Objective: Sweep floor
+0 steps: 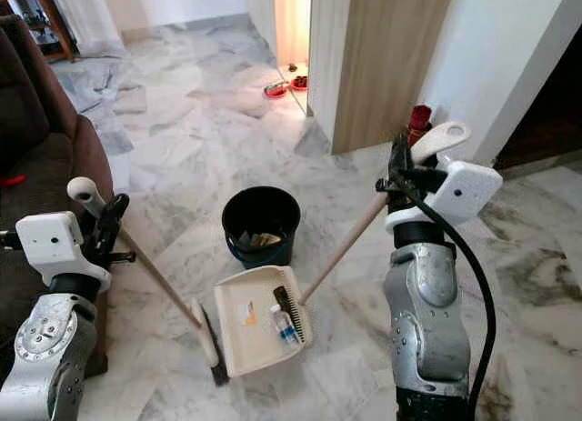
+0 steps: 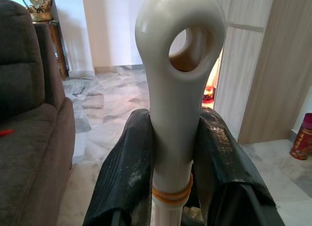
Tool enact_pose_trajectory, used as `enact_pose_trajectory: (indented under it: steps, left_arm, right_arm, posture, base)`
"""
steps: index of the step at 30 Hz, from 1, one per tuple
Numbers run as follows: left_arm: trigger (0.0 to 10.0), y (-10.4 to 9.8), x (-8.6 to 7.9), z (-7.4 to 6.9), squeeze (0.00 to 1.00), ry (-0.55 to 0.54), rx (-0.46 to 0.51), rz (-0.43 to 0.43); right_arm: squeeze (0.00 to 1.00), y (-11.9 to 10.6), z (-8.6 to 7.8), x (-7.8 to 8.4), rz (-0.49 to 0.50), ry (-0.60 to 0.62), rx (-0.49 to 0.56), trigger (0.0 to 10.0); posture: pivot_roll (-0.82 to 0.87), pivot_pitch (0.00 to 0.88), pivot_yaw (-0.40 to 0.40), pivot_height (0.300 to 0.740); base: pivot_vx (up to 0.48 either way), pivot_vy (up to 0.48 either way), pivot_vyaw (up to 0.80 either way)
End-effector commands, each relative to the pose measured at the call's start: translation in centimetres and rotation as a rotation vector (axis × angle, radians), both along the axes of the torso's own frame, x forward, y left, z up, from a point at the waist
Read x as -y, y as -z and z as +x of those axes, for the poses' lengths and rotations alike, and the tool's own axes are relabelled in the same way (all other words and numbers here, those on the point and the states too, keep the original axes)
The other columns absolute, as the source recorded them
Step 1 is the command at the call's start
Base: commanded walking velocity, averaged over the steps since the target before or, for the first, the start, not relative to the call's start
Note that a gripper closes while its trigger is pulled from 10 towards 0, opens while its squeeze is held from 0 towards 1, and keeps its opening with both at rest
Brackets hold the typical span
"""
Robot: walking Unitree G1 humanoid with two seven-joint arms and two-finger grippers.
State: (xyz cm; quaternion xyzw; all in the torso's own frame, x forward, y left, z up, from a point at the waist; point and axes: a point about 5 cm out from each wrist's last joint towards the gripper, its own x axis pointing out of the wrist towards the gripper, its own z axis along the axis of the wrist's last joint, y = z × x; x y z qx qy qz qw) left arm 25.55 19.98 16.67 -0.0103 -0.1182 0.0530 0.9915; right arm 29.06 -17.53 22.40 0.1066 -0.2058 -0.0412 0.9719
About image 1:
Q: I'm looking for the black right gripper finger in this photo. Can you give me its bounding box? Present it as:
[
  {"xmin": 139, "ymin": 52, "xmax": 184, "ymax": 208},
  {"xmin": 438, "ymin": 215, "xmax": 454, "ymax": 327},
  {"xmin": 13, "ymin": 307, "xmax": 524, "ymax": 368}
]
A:
[{"xmin": 386, "ymin": 129, "xmax": 414, "ymax": 184}]

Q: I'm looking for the cream long-handled broom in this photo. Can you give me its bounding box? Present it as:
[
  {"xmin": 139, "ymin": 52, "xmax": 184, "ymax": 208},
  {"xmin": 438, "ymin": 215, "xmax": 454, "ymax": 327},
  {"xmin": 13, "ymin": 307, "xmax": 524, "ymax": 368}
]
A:
[{"xmin": 66, "ymin": 175, "xmax": 231, "ymax": 388}]

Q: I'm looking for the cream long-handled dustpan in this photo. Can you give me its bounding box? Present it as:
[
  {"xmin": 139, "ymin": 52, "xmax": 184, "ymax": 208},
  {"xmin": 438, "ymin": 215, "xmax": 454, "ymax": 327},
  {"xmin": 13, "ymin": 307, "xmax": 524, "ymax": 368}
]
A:
[{"xmin": 213, "ymin": 121, "xmax": 473, "ymax": 379}]

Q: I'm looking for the red brown bottle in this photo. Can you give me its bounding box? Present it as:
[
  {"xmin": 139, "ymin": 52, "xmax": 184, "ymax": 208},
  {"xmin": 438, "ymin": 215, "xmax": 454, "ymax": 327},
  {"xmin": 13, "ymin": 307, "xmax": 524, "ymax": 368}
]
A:
[{"xmin": 406, "ymin": 104, "xmax": 434, "ymax": 150}]

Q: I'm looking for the dark brown sofa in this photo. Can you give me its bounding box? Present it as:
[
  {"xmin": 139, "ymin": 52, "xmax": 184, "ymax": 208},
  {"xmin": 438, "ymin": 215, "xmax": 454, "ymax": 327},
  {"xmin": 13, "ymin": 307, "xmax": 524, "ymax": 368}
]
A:
[{"xmin": 0, "ymin": 15, "xmax": 115, "ymax": 378}]

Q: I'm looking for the light wooden cabinet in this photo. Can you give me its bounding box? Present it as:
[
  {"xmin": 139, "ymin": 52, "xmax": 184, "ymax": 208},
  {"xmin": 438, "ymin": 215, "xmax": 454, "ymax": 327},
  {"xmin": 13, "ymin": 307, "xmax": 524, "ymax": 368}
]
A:
[{"xmin": 306, "ymin": 0, "xmax": 457, "ymax": 156}]

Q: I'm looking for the black round bucket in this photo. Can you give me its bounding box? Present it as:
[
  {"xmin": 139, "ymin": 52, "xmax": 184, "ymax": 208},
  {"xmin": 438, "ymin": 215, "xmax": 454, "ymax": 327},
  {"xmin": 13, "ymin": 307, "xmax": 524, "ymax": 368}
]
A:
[{"xmin": 221, "ymin": 185, "xmax": 302, "ymax": 269}]

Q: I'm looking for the brown cardboard piece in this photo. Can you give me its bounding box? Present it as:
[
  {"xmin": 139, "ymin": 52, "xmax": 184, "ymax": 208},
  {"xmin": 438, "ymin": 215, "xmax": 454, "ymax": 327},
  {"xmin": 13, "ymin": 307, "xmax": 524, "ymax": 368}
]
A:
[{"xmin": 240, "ymin": 231, "xmax": 284, "ymax": 250}]

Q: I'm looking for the small clear water bottle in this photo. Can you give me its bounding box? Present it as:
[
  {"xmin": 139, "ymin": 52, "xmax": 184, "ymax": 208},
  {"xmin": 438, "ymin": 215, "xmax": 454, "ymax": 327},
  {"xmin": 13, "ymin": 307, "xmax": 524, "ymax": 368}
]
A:
[{"xmin": 269, "ymin": 304, "xmax": 302, "ymax": 348}]

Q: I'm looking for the white curtain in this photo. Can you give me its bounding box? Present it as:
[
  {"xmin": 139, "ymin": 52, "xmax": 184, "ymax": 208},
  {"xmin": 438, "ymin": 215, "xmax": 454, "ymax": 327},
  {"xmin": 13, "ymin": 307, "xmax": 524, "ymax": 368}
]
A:
[{"xmin": 47, "ymin": 0, "xmax": 125, "ymax": 59}]

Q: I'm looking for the brown wooden side table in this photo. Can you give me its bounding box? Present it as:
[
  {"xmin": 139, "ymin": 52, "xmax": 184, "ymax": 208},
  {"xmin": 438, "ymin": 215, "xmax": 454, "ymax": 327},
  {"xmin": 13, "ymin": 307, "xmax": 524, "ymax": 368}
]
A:
[{"xmin": 0, "ymin": 0, "xmax": 76, "ymax": 64}]

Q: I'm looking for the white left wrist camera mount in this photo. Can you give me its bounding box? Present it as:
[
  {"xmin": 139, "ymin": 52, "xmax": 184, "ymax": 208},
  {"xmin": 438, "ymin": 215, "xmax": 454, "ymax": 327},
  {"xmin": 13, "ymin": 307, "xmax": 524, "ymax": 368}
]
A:
[{"xmin": 14, "ymin": 212, "xmax": 98, "ymax": 291}]

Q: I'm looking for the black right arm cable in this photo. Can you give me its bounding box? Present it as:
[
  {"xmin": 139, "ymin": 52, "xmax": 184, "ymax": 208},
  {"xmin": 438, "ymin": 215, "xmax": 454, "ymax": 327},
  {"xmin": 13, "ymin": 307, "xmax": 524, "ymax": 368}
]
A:
[{"xmin": 404, "ymin": 188, "xmax": 499, "ymax": 421}]

